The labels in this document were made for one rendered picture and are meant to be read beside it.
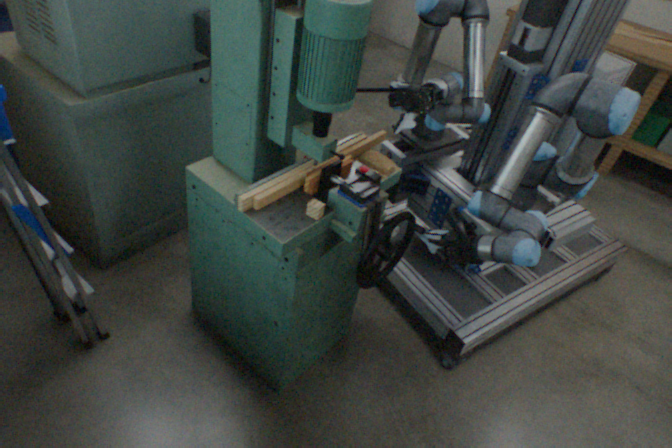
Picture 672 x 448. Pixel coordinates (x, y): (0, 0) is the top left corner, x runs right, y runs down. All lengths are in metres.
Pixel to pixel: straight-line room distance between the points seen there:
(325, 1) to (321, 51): 0.13
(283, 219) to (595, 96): 0.92
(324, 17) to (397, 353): 1.55
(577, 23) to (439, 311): 1.24
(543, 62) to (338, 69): 0.88
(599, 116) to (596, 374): 1.51
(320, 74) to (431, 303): 1.27
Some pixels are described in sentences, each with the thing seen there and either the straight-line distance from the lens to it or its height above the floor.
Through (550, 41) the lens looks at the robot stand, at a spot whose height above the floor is 1.33.
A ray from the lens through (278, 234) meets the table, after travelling 1.49.
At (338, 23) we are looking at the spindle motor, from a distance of 1.38.
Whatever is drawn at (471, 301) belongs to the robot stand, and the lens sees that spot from 2.45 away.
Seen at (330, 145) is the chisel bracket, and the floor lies 1.06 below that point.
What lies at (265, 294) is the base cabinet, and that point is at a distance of 1.85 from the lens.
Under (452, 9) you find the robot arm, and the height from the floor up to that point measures 1.38.
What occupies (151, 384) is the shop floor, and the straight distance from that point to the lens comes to 2.27.
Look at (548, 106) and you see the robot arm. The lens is 1.57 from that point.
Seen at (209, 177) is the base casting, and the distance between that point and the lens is 1.85.
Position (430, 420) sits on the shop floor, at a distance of 2.29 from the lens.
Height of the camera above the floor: 1.92
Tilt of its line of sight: 39 degrees down
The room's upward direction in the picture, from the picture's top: 11 degrees clockwise
